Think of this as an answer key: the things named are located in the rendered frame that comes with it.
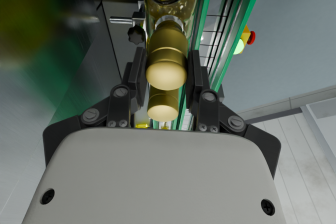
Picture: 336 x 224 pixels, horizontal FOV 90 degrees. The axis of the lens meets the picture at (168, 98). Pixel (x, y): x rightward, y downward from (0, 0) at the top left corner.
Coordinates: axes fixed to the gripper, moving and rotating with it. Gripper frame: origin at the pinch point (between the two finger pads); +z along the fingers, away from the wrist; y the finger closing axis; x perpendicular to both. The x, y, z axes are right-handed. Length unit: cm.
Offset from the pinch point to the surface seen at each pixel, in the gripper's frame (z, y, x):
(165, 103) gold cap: 0.6, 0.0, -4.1
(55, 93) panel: 2.0, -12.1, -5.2
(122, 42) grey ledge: 28.6, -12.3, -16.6
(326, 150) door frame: 70, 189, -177
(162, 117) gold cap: 0.4, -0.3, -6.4
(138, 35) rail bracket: 15.6, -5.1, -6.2
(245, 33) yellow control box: 34.2, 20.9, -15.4
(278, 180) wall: 44, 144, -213
